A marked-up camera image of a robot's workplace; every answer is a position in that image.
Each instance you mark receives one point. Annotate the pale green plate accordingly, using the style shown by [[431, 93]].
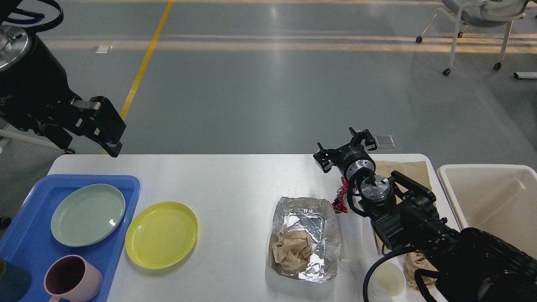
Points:
[[88, 215]]

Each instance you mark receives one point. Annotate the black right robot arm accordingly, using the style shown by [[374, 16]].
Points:
[[470, 265]]

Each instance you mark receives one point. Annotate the white object far right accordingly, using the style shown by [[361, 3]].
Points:
[[525, 75]]

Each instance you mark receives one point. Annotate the white plastic bin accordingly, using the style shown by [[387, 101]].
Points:
[[497, 198]]

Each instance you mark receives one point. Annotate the floor outlet plate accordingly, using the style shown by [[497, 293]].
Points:
[[102, 49], [385, 141]]

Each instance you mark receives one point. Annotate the white paper cup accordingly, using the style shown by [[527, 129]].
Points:
[[387, 280]]

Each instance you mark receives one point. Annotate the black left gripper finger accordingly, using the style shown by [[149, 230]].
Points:
[[100, 122]]

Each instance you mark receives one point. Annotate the aluminium foil tray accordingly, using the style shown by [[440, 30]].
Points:
[[316, 217]]

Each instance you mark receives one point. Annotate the pink mug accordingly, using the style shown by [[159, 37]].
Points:
[[72, 278]]

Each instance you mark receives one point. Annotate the dark teal mug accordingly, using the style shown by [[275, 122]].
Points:
[[14, 282]]

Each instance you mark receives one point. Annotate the grey office chair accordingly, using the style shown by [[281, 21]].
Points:
[[478, 13]]

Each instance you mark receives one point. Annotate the white chair base left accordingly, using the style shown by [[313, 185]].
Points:
[[25, 140]]

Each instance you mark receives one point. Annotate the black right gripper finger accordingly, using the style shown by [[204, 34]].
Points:
[[325, 158], [363, 138]]

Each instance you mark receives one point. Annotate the floor outlet plate left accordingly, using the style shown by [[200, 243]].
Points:
[[102, 49]]

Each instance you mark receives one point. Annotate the yellow plate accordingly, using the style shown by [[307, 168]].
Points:
[[161, 235]]

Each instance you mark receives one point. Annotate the crumpled brown paper ball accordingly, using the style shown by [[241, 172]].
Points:
[[293, 249]]

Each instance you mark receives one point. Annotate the blue plastic tray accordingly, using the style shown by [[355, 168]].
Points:
[[29, 244]]

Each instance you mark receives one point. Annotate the red snack wrapper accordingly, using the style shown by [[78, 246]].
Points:
[[339, 204]]

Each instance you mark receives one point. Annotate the floor outlet plate right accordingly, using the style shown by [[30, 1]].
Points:
[[385, 141]]

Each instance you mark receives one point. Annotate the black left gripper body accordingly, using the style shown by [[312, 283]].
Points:
[[37, 61]]

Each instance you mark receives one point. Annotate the brown paper bag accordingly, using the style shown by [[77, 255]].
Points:
[[417, 171]]

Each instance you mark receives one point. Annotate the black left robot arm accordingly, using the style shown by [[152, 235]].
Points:
[[16, 26]]

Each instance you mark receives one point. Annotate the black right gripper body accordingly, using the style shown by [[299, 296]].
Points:
[[349, 160]]

